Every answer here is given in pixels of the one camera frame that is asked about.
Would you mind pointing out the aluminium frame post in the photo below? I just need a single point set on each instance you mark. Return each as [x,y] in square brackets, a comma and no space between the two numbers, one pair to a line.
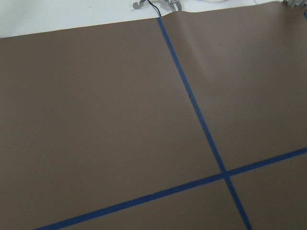
[295,3]

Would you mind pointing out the brown paper table cover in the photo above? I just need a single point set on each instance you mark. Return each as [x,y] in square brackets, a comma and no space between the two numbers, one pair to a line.
[95,116]

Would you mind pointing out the blue tape line crosswise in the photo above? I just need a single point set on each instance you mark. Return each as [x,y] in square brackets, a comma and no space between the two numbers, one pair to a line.
[170,191]

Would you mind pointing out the blue tape line lengthwise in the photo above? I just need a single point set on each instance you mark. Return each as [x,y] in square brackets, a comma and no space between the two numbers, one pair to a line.
[204,127]

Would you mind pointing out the metal grabber tool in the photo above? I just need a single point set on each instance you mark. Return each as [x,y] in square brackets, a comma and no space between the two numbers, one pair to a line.
[173,5]

